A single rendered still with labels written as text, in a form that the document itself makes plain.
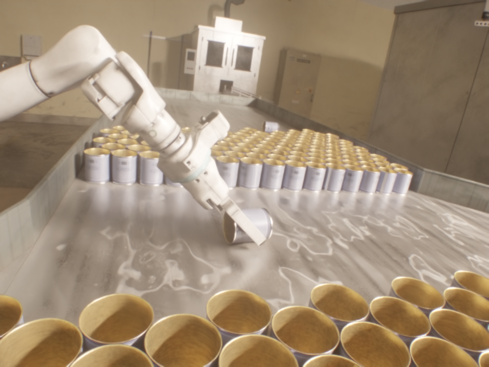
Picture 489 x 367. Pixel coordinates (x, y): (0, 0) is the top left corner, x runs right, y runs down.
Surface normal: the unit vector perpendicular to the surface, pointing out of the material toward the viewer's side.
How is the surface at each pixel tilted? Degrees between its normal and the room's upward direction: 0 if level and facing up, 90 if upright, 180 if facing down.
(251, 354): 88
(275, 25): 90
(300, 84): 90
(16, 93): 100
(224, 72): 90
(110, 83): 77
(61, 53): 69
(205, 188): 59
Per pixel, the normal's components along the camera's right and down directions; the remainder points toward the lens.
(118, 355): 0.20, 0.33
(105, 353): 0.44, 0.33
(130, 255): 0.14, -0.93
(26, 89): 0.27, 0.52
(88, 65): 0.34, 0.93
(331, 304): -0.14, 0.29
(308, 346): -0.59, 0.17
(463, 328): -0.80, 0.08
